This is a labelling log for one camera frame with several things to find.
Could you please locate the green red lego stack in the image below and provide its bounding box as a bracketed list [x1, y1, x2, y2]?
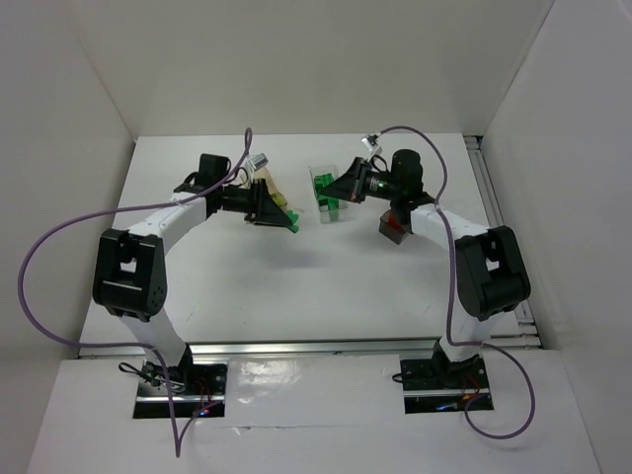
[285, 209, 299, 233]

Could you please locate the aluminium front rail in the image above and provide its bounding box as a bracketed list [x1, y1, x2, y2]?
[79, 334, 542, 358]

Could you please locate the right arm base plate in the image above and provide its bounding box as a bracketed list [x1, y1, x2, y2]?
[391, 342, 494, 415]

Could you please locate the clear transparent container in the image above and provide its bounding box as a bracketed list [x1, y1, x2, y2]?
[307, 163, 353, 225]

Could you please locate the dark green lego cube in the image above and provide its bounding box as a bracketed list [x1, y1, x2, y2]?
[313, 173, 335, 196]

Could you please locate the grey transparent container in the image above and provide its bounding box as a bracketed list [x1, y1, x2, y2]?
[378, 210, 410, 245]

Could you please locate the red lego brick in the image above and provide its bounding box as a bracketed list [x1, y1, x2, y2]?
[386, 210, 406, 233]

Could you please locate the aluminium side rail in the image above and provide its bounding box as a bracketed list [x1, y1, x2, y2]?
[463, 135, 537, 334]

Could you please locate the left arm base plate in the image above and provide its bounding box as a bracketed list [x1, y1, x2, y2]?
[118, 362, 228, 420]

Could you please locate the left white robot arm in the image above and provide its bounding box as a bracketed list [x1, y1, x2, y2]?
[93, 154, 295, 384]

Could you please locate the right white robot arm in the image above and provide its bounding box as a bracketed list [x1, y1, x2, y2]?
[318, 149, 531, 372]

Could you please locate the orange transparent container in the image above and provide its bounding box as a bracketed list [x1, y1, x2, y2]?
[249, 167, 289, 212]

